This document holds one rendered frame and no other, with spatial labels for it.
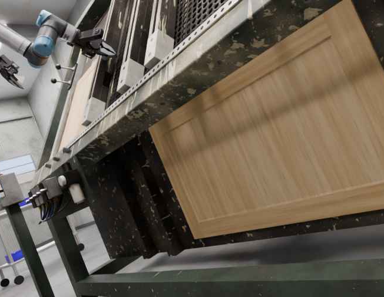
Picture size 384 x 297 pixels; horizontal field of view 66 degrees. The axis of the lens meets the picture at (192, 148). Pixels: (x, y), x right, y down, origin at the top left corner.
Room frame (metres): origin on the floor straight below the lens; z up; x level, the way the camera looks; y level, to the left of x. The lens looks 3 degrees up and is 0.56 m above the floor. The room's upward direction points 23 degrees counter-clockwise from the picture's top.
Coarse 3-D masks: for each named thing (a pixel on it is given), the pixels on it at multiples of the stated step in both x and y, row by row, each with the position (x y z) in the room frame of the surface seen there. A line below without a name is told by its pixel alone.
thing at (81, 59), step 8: (80, 56) 2.03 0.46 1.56; (80, 64) 2.01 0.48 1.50; (80, 72) 1.99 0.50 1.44; (72, 88) 1.92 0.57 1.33; (72, 96) 1.90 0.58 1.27; (64, 112) 1.84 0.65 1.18; (64, 120) 1.82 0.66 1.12; (64, 128) 1.81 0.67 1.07; (56, 136) 1.80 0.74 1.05; (56, 144) 1.74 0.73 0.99; (56, 152) 1.73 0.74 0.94
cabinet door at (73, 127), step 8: (88, 72) 1.77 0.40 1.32; (80, 80) 1.88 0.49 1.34; (88, 80) 1.72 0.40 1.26; (80, 88) 1.82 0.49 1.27; (88, 88) 1.66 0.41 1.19; (80, 96) 1.75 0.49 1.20; (72, 104) 1.82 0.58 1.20; (80, 104) 1.69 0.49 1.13; (72, 112) 1.77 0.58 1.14; (80, 112) 1.63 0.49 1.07; (72, 120) 1.71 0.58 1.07; (80, 120) 1.58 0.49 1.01; (72, 128) 1.65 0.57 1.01; (80, 128) 1.53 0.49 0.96; (64, 136) 1.73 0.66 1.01; (72, 136) 1.60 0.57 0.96; (64, 144) 1.68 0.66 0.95
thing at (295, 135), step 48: (288, 48) 0.85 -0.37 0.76; (336, 48) 0.77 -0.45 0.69; (240, 96) 1.00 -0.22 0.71; (288, 96) 0.89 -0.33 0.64; (336, 96) 0.81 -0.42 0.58; (192, 144) 1.20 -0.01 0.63; (240, 144) 1.05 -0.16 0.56; (288, 144) 0.94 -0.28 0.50; (336, 144) 0.85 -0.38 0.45; (192, 192) 1.27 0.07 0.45; (240, 192) 1.11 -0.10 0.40; (288, 192) 0.98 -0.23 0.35; (336, 192) 0.88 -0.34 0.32
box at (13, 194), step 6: (6, 174) 1.69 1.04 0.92; (12, 174) 1.71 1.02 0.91; (0, 180) 1.66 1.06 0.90; (6, 180) 1.68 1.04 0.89; (12, 180) 1.70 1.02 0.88; (6, 186) 1.67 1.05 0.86; (12, 186) 1.69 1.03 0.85; (18, 186) 1.71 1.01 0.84; (6, 192) 1.66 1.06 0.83; (12, 192) 1.68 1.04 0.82; (18, 192) 1.70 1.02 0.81; (6, 198) 1.66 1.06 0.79; (12, 198) 1.67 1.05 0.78; (18, 198) 1.69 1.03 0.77; (24, 198) 1.72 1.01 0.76; (0, 204) 1.64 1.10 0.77; (6, 204) 1.65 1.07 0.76; (12, 204) 1.67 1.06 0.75; (0, 210) 1.70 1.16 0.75
